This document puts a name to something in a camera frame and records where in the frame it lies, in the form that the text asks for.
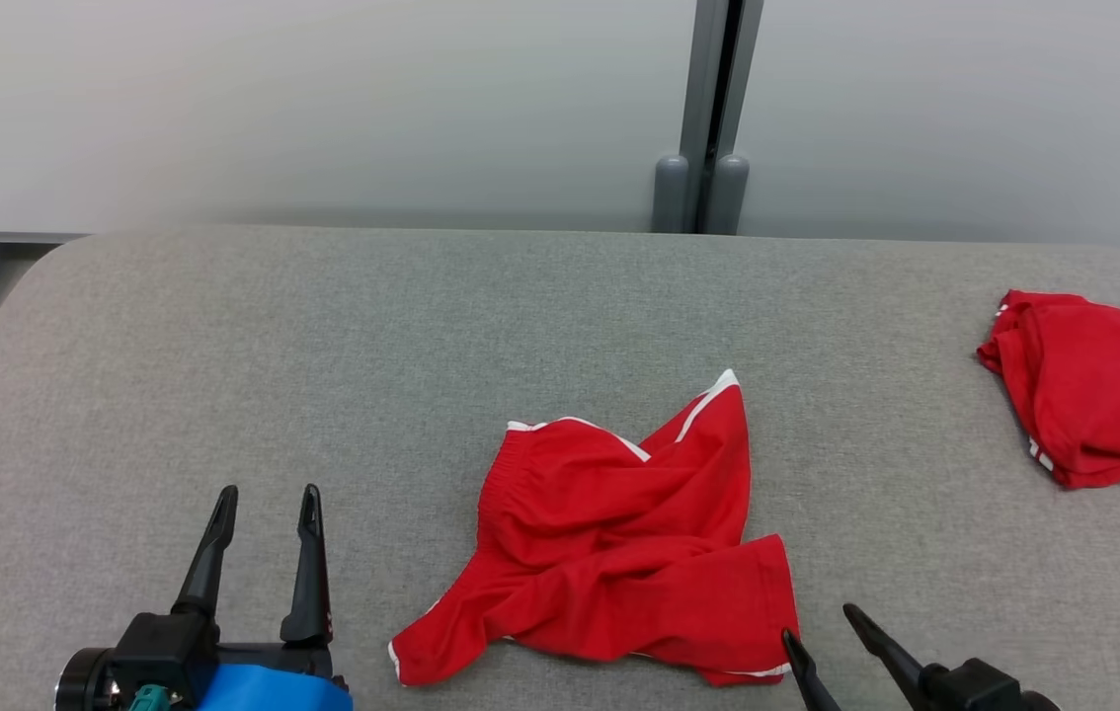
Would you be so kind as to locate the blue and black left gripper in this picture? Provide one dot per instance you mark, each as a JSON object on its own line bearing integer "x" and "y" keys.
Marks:
{"x": 274, "y": 691}

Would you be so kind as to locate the grey cylindrical post foot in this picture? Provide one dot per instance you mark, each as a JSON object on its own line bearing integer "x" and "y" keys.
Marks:
{"x": 671, "y": 196}
{"x": 730, "y": 196}

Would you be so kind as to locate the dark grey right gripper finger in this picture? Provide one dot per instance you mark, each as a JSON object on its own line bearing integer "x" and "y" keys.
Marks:
{"x": 810, "y": 676}
{"x": 891, "y": 657}

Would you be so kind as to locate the red shirt with white collar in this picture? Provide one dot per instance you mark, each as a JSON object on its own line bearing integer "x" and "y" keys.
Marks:
{"x": 1093, "y": 395}

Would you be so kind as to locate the grey partition post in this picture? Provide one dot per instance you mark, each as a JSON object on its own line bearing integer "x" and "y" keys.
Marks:
{"x": 703, "y": 79}

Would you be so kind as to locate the grey partition base rail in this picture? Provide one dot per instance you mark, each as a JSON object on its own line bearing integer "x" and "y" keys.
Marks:
{"x": 37, "y": 239}

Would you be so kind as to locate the red shorts with white stripe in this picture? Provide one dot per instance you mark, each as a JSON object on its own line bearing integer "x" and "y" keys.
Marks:
{"x": 609, "y": 523}

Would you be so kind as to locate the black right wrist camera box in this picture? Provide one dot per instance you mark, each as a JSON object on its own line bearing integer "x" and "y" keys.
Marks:
{"x": 985, "y": 686}

